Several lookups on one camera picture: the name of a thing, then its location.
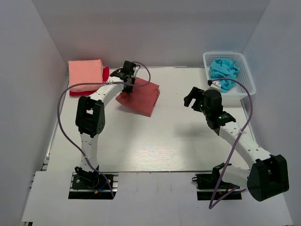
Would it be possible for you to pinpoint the dusty red t shirt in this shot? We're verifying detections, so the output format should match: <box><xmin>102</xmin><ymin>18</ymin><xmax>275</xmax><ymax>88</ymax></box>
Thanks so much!
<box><xmin>116</xmin><ymin>82</ymin><xmax>160</xmax><ymax>117</ymax></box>

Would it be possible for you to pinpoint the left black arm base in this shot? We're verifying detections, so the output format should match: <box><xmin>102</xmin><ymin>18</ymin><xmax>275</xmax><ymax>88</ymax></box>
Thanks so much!
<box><xmin>68</xmin><ymin>167</ymin><xmax>118</xmax><ymax>200</ymax></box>

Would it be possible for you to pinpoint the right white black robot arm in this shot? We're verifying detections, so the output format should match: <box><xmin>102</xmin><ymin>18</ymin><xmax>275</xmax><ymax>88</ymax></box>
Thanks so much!
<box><xmin>184</xmin><ymin>87</ymin><xmax>289</xmax><ymax>202</ymax></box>

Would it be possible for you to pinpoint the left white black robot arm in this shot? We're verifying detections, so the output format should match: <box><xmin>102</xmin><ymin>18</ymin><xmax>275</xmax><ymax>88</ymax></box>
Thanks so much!
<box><xmin>75</xmin><ymin>61</ymin><xmax>140</xmax><ymax>188</ymax></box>

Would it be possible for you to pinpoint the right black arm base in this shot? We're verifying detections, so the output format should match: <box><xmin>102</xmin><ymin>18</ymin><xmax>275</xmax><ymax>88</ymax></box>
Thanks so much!
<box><xmin>191</xmin><ymin>163</ymin><xmax>236</xmax><ymax>201</ymax></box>

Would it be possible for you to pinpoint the folded bright red t shirt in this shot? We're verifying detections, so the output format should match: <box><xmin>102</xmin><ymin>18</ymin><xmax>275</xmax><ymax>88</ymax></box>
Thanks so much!
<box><xmin>69</xmin><ymin>66</ymin><xmax>110</xmax><ymax>97</ymax></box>

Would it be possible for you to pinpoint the crumpled blue t shirt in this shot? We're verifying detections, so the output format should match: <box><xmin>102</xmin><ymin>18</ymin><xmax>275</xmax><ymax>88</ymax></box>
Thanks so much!
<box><xmin>209</xmin><ymin>58</ymin><xmax>240</xmax><ymax>93</ymax></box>

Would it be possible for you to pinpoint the folded salmon pink t shirt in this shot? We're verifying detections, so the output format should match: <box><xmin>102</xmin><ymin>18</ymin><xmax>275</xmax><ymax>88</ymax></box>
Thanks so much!
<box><xmin>68</xmin><ymin>59</ymin><xmax>103</xmax><ymax>92</ymax></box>

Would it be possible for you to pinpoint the white plastic mesh basket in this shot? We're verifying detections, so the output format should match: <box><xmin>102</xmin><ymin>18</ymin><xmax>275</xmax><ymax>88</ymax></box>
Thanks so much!
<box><xmin>203</xmin><ymin>52</ymin><xmax>256</xmax><ymax>100</ymax></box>

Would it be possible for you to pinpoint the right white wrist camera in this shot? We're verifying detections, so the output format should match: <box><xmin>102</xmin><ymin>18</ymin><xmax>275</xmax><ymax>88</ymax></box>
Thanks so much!
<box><xmin>207</xmin><ymin>80</ymin><xmax>222</xmax><ymax>93</ymax></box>

